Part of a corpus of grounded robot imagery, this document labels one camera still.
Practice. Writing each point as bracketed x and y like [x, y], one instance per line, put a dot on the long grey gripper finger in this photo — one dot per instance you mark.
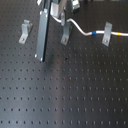
[42, 34]

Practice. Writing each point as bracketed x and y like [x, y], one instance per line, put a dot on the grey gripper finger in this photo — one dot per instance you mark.
[63, 17]

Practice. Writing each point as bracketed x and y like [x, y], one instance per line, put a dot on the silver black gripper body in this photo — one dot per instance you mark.
[57, 6]

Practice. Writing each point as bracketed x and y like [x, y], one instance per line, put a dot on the middle metal cable clip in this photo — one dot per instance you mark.
[66, 33]

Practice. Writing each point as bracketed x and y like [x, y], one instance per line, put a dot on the metal cable clip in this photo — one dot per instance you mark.
[26, 29]
[107, 34]
[66, 33]

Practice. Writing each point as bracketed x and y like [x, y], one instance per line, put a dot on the left metal cable clip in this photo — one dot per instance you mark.
[26, 29]

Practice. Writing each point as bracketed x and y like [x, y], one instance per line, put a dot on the right metal cable clip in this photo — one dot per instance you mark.
[107, 34]

